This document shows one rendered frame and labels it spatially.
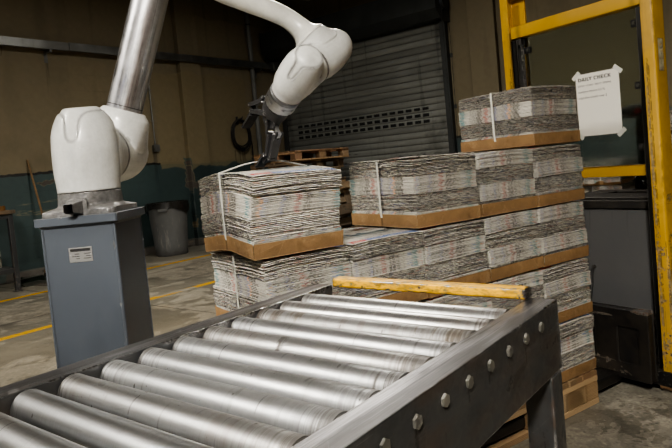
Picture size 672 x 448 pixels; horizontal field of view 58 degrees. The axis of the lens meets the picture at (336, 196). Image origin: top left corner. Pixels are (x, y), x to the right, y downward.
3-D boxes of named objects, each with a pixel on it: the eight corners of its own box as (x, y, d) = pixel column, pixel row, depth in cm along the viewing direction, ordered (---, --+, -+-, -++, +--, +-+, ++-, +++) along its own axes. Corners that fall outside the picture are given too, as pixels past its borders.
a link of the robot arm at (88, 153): (43, 195, 149) (32, 105, 148) (75, 192, 167) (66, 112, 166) (109, 189, 149) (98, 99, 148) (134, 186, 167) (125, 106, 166)
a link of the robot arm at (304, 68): (290, 114, 159) (317, 92, 168) (315, 77, 148) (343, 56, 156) (260, 85, 160) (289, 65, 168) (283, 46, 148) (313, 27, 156)
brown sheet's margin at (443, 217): (351, 224, 226) (350, 213, 226) (411, 215, 241) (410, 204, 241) (417, 228, 194) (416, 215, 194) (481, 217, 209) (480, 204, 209)
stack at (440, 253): (233, 501, 198) (207, 250, 194) (480, 397, 263) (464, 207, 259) (292, 559, 166) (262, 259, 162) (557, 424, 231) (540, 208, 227)
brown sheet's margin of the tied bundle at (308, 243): (229, 251, 173) (228, 236, 172) (315, 236, 188) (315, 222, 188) (253, 261, 160) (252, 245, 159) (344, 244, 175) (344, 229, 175)
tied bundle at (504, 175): (411, 216, 242) (406, 158, 241) (464, 207, 258) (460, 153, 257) (482, 219, 210) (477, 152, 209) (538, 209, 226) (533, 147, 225)
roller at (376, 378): (161, 355, 101) (180, 370, 104) (399, 404, 72) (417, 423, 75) (177, 329, 104) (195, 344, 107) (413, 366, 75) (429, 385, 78)
